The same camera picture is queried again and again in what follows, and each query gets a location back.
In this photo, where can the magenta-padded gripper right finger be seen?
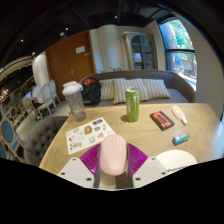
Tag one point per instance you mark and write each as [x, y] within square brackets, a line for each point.
[148, 171]

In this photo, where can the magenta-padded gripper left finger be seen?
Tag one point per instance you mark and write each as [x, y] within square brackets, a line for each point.
[76, 171]

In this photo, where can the pink computer mouse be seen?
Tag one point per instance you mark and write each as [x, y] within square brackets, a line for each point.
[113, 155]

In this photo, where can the white mouse pad pink character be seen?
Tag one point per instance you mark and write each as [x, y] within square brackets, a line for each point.
[176, 160]

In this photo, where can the white sticker sheet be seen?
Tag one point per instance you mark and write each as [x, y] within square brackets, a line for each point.
[86, 135]

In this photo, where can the small green blue pack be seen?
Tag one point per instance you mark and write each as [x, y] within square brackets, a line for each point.
[180, 139]

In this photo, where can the grey tufted chair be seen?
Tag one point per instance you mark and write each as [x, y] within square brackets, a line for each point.
[41, 140]

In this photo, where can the black box orange print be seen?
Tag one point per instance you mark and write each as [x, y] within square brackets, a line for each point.
[162, 120]

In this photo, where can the white tube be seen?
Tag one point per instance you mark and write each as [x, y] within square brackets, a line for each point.
[179, 115]

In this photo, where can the clear shaker bottle white lid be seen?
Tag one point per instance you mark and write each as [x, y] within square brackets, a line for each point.
[76, 103]

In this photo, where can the green drink can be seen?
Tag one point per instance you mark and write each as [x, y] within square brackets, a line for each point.
[132, 105]

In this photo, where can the blue-backed chairs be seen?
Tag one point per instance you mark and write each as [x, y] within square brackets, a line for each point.
[8, 133]

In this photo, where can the white dining chairs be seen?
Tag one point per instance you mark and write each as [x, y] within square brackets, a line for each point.
[50, 95]

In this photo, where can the black backpack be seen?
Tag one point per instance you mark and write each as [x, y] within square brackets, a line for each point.
[91, 91]

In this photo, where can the striped beige cushion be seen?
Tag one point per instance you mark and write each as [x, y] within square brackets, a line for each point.
[156, 88]
[121, 88]
[106, 89]

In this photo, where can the person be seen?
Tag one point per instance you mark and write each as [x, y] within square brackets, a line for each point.
[35, 96]

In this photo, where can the grey curved sofa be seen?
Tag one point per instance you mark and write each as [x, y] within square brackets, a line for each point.
[180, 90]

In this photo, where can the brown wooden door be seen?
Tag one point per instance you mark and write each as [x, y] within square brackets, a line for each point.
[70, 63]

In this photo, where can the black-framed window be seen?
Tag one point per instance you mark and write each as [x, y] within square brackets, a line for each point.
[181, 56]

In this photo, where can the arched glass-door cabinet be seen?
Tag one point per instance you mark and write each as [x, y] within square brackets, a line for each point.
[141, 51]

